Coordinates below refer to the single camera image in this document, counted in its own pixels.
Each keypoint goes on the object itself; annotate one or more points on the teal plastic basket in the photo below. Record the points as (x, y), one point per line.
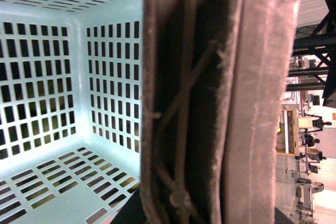
(71, 75)

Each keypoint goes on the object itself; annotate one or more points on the black metal truss frame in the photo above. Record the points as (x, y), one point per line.
(321, 44)

